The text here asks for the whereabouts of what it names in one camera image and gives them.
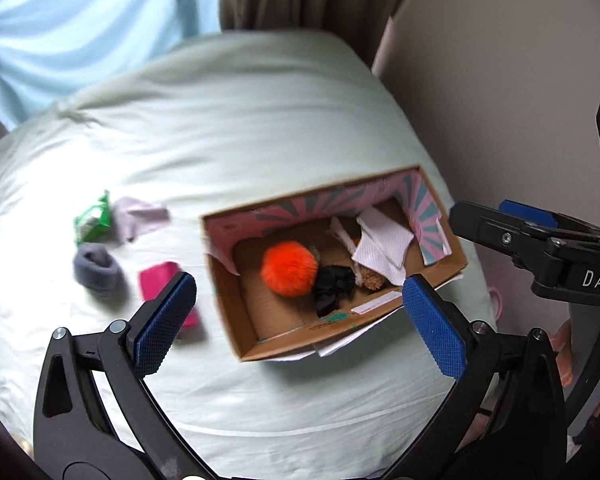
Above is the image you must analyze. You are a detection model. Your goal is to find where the white paper towel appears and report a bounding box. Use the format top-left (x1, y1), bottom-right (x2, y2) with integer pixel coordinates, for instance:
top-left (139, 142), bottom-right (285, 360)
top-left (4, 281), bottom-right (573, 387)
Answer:
top-left (329, 207), bottom-right (415, 286)

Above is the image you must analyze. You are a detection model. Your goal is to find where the green wet wipes pack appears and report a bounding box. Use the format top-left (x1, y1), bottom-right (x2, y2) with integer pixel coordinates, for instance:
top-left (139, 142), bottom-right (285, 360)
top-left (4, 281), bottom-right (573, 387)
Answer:
top-left (73, 191), bottom-right (112, 246)

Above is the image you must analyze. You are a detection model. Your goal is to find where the black sock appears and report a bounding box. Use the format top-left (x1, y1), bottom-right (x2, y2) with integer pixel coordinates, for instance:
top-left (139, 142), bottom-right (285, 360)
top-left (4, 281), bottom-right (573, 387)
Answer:
top-left (312, 266), bottom-right (356, 318)

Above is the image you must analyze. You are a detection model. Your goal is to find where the light purple cloth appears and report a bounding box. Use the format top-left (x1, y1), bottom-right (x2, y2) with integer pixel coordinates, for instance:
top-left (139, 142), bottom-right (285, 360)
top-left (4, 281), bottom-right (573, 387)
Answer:
top-left (112, 197), bottom-right (171, 244)

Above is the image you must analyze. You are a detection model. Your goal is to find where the person's right hand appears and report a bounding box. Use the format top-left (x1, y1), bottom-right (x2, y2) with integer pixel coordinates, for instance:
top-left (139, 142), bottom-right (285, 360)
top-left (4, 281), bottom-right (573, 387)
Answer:
top-left (550, 304), bottom-right (600, 388)

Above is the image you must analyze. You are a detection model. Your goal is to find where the pink folded cloth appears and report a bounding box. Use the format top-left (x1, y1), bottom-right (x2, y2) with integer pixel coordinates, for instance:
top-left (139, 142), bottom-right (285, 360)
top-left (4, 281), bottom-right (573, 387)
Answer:
top-left (138, 261), bottom-right (200, 331)

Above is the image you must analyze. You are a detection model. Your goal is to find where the grey rolled sock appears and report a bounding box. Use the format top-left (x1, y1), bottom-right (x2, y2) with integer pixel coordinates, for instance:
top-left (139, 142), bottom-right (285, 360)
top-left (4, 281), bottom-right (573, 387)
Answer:
top-left (72, 243), bottom-right (122, 299)

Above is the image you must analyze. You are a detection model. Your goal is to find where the brown plush toy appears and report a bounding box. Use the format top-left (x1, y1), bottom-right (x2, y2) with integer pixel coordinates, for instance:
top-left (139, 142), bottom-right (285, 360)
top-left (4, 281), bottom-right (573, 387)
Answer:
top-left (356, 266), bottom-right (386, 292)

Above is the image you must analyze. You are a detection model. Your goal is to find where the pale green bed sheet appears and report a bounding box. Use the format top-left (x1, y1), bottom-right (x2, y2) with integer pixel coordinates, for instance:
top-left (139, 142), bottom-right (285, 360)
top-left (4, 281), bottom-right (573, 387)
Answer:
top-left (0, 29), bottom-right (504, 480)

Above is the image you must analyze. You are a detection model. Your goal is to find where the cardboard box with pink lining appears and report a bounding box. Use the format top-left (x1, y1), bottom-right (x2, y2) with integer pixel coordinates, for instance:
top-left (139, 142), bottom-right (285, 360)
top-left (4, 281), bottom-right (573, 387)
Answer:
top-left (202, 167), bottom-right (467, 362)

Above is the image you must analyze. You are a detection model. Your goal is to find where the orange pompom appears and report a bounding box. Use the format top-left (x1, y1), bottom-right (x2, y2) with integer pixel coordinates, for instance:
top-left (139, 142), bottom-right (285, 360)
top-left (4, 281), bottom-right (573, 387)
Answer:
top-left (260, 240), bottom-right (318, 297)

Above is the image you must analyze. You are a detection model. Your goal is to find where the light blue sheer curtain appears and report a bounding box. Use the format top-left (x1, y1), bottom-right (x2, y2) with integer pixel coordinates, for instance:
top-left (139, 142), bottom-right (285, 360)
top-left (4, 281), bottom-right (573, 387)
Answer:
top-left (0, 0), bottom-right (220, 130)

